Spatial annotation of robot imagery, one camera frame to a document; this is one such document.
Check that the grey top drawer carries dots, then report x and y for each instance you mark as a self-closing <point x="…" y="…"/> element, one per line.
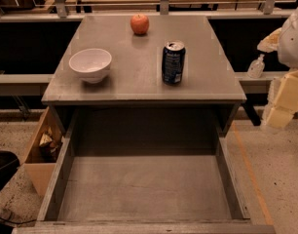
<point x="144" y="171"/>

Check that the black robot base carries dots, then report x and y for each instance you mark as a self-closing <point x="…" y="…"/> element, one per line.
<point x="9" y="163"/>

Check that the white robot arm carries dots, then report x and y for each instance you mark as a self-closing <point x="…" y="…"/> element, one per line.
<point x="283" y="92"/>

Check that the grey drawer cabinet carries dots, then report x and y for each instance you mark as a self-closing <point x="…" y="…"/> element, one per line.
<point x="136" y="68"/>

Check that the dark blue soda can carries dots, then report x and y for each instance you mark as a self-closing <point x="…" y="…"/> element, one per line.
<point x="173" y="61"/>

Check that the white ceramic bowl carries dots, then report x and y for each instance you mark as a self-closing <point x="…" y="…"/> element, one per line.
<point x="91" y="65"/>

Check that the red apple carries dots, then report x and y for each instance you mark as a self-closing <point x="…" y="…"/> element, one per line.
<point x="139" y="24"/>

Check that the grey low shelf beam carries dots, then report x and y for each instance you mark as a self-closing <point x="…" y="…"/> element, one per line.
<point x="16" y="85"/>

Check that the crumpled wrappers in box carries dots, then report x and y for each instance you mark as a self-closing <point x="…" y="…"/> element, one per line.
<point x="50" y="144"/>

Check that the wooden box on floor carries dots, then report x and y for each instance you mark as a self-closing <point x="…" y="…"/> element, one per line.
<point x="38" y="170"/>

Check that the grey metal railing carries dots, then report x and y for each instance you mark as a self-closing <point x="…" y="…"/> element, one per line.
<point x="61" y="10"/>

